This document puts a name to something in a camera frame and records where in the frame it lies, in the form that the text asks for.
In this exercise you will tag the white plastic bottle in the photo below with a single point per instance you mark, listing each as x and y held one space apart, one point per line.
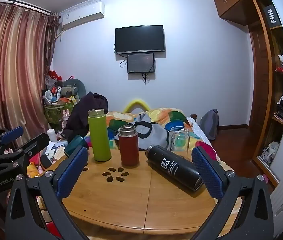
52 135

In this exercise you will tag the grey plush toy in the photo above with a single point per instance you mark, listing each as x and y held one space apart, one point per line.
72 87

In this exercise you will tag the black box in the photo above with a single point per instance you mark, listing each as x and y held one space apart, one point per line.
271 16

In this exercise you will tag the grey garment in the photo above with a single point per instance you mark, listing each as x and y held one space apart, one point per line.
151 132

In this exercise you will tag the green cup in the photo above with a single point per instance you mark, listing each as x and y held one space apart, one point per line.
99 137

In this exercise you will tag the black cup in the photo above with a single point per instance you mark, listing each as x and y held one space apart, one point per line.
171 166

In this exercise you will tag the grey backpack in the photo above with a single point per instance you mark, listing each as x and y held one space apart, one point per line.
209 125

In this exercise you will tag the white air conditioner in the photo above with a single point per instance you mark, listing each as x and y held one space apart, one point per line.
81 15

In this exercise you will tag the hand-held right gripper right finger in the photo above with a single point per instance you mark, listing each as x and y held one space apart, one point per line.
209 176

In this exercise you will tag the red cup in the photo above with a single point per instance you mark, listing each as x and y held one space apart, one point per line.
129 150

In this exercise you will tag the dark jacket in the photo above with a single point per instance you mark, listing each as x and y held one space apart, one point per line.
84 115

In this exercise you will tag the colourful patterned blanket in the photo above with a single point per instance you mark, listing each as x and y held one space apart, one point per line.
161 116

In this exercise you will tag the small black monitor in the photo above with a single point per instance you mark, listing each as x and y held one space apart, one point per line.
141 63

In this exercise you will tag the clear glass cup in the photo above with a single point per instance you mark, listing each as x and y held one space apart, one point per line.
179 140

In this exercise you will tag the pink rabbit toy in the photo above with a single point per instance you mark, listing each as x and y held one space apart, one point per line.
66 116

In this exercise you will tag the pink striped curtain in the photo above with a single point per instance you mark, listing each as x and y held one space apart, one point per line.
14 67

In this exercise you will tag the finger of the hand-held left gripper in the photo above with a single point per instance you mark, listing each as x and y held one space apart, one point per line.
35 143
11 133

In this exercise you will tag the green storage basket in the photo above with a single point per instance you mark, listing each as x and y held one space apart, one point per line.
54 115

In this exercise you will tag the black wall television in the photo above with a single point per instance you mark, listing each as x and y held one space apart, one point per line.
140 38

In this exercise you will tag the dark teal cup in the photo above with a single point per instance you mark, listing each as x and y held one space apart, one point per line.
72 143

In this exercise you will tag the wooden wardrobe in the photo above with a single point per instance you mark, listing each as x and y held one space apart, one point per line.
260 80

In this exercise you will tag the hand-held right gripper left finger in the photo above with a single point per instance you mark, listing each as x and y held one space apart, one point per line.
69 173

